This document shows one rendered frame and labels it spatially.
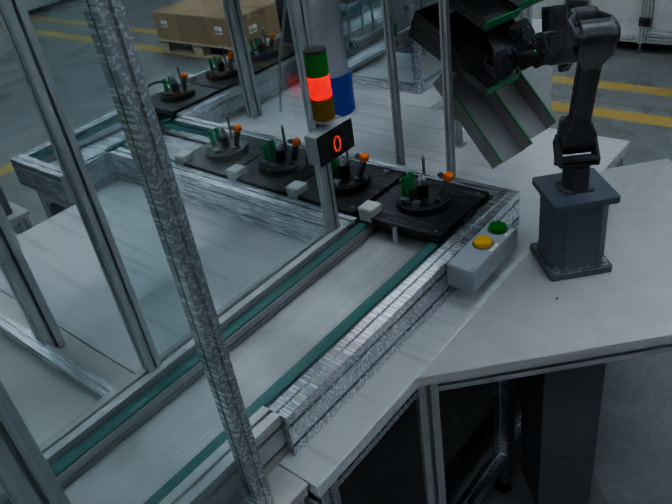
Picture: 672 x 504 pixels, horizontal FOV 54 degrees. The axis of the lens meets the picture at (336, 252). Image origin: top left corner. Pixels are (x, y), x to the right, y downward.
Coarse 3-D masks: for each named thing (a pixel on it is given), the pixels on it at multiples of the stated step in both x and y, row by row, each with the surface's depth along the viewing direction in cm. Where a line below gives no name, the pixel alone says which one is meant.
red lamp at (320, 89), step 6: (318, 78) 142; (324, 78) 142; (312, 84) 143; (318, 84) 142; (324, 84) 143; (330, 84) 144; (312, 90) 144; (318, 90) 143; (324, 90) 143; (330, 90) 145; (312, 96) 145; (318, 96) 144; (324, 96) 144; (330, 96) 145
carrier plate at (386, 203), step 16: (416, 176) 182; (464, 192) 171; (480, 192) 170; (384, 208) 170; (448, 208) 166; (464, 208) 165; (384, 224) 165; (400, 224) 162; (416, 224) 162; (432, 224) 161; (448, 224) 160; (432, 240) 157
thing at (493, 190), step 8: (368, 160) 196; (376, 160) 195; (392, 168) 190; (400, 168) 189; (408, 168) 188; (416, 168) 188; (432, 176) 183; (464, 184) 177; (472, 184) 176; (480, 184) 175; (496, 192) 171; (488, 200) 172; (344, 216) 171; (352, 216) 171; (344, 224) 168; (352, 224) 169
